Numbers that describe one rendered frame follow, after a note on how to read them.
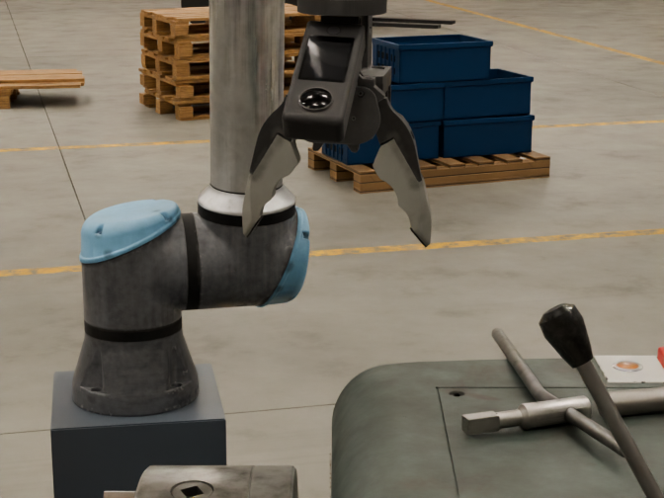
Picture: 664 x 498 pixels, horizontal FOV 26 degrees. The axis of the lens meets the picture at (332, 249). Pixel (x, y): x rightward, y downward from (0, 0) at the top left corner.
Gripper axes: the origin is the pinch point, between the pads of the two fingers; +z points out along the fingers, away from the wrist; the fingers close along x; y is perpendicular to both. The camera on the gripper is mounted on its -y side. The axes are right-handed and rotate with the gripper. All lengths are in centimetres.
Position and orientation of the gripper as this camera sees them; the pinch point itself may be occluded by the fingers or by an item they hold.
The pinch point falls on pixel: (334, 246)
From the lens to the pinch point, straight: 117.0
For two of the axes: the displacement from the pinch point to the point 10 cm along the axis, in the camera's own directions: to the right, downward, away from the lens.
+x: -9.9, -0.5, 1.5
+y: 1.6, -2.6, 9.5
